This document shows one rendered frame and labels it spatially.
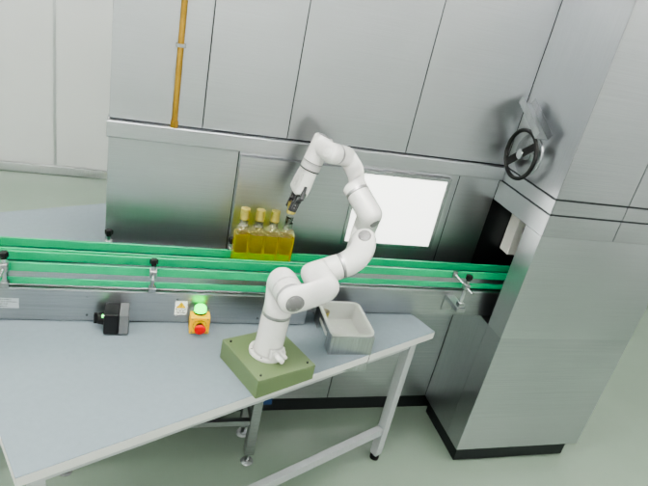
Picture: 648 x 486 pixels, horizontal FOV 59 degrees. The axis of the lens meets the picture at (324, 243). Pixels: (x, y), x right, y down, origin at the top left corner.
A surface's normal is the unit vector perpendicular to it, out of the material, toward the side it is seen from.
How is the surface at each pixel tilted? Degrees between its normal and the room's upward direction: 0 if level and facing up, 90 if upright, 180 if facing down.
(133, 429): 0
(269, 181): 90
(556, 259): 90
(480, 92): 90
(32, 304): 90
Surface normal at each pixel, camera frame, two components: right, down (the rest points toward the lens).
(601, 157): 0.25, 0.46
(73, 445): 0.19, -0.89
